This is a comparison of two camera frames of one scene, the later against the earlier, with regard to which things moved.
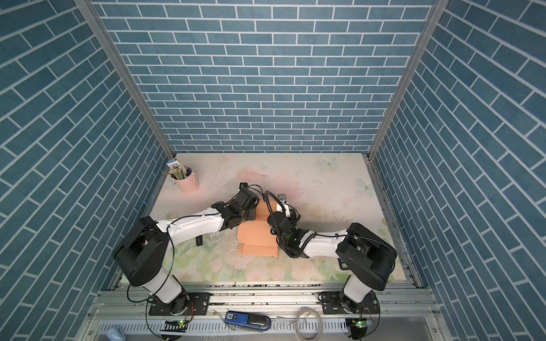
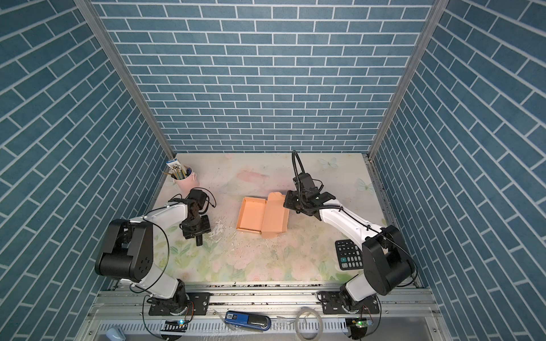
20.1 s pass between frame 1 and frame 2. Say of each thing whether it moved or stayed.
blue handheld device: stayed
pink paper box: moved
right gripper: moved
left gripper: moved
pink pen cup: stayed
